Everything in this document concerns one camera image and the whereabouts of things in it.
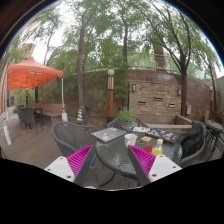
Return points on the green plant in blue pot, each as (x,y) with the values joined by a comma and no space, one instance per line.
(127,116)

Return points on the black jacket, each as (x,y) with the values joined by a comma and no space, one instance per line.
(191,140)

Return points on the wooden bench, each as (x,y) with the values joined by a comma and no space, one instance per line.
(50,111)

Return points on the flat round red coaster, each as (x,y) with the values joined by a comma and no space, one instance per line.
(147,149)

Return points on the clear bottle with yellow label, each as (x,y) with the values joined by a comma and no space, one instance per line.
(157,150)

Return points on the small yellow card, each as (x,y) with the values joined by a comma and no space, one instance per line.
(146,139)

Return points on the grey wall box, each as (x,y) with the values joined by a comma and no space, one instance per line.
(188,109)

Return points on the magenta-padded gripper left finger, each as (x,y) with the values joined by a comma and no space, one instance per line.
(58,167)

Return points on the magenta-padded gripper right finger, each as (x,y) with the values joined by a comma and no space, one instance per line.
(163,168)

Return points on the black laptop with stickers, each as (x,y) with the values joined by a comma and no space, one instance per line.
(165,136)

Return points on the round dark side table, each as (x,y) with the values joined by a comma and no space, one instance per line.
(213,126)

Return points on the blue yellow striped cone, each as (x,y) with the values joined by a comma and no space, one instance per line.
(80,115)

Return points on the group of dark chairs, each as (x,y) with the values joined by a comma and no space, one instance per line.
(28,116)

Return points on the white mug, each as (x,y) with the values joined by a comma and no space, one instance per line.
(130,140)

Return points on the grey laptop with stickers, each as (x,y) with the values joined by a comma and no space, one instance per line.
(108,134)

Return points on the orange canopy tent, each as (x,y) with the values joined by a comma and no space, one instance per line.
(30,73)

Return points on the black wall lamp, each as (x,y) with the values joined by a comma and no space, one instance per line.
(133,88)
(179,92)

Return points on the white printed booklet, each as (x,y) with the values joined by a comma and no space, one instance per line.
(140,129)

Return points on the wooden lamp post, globe light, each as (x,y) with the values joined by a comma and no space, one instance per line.
(110,100)

